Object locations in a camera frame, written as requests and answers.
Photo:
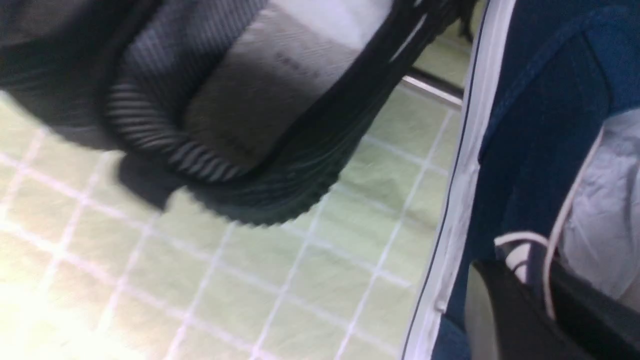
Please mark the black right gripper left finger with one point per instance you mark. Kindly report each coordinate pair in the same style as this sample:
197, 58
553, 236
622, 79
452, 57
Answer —
503, 322

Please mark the green checked tablecloth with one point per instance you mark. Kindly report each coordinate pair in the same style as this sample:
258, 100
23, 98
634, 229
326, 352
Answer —
92, 271

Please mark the navy slip-on shoe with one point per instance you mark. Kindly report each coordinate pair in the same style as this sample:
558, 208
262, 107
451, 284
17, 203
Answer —
547, 165

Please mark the black mesh shoe right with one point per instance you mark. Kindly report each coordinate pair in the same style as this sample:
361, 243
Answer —
254, 106

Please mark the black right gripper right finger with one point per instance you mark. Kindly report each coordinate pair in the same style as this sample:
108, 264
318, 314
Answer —
605, 328

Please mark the steel shoe rack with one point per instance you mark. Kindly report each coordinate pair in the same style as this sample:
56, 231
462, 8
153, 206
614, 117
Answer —
433, 87

